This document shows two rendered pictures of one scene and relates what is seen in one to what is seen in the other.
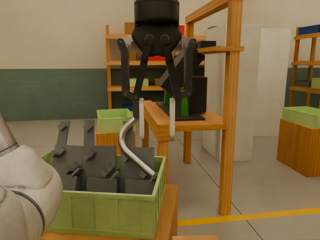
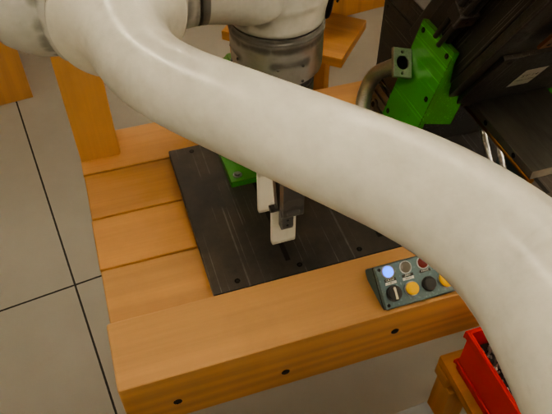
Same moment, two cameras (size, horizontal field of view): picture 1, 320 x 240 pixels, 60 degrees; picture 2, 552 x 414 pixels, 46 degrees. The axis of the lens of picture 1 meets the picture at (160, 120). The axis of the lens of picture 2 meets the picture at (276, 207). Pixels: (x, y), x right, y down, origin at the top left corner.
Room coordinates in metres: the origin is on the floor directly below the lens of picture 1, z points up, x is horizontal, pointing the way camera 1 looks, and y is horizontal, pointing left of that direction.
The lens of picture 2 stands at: (0.64, 0.52, 1.88)
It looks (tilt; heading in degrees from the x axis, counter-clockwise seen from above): 47 degrees down; 254
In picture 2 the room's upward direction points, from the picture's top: straight up
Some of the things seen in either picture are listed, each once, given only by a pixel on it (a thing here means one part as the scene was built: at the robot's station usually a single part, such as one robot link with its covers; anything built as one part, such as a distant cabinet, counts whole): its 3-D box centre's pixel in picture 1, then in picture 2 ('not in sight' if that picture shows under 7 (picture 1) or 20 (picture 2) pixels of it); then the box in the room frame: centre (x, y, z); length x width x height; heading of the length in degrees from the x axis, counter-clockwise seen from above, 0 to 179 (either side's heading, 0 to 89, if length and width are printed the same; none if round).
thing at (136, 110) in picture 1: (131, 103); (288, 217); (0.49, 0.05, 1.34); 0.03 x 0.01 x 0.05; 92
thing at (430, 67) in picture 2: not in sight; (433, 82); (0.09, -0.35, 1.17); 0.13 x 0.12 x 0.20; 2
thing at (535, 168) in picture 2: not in sight; (508, 102); (-0.07, -0.31, 1.11); 0.39 x 0.16 x 0.03; 92
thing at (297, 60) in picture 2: not in sight; (276, 42); (0.49, 0.01, 1.54); 0.09 x 0.09 x 0.06
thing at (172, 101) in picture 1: (172, 117); (269, 190); (0.49, -0.02, 1.32); 0.03 x 0.01 x 0.07; 2
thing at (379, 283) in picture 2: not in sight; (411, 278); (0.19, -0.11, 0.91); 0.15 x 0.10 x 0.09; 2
